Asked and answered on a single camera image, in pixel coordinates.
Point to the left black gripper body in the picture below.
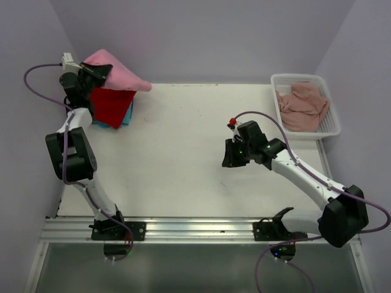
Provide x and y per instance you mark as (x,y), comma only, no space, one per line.
(90,81)

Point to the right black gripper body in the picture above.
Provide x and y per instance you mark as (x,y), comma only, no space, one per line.
(243,155)

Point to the pink t shirt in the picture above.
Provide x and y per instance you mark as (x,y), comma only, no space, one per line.
(120,78)

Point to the beige t shirt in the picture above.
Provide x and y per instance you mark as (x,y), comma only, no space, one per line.
(303,109)

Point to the white plastic basket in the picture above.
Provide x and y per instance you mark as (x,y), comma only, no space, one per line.
(329,126)

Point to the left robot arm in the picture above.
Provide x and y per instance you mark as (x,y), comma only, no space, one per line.
(72,156)

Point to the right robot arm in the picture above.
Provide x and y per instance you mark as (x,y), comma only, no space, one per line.
(340,217)

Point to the red folded t shirt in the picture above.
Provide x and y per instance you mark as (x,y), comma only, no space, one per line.
(105,97)

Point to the teal folded t shirt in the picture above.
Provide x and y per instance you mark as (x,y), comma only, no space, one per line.
(114,117)

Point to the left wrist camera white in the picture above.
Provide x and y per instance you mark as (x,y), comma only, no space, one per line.
(68,64)

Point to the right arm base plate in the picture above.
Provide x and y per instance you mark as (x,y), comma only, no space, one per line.
(269,229)

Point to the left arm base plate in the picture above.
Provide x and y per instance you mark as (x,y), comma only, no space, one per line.
(136,230)

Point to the aluminium mounting rail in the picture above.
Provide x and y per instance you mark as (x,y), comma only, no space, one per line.
(158,230)

